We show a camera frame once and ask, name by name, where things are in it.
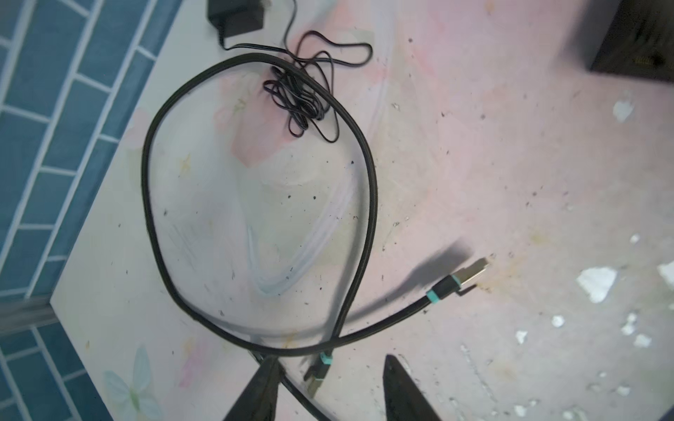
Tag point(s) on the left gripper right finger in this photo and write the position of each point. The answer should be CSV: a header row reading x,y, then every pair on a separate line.
x,y
403,399

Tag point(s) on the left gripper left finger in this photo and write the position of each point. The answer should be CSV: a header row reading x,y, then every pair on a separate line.
x,y
258,401

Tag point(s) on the black power adapter far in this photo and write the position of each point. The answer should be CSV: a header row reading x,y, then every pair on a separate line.
x,y
304,105

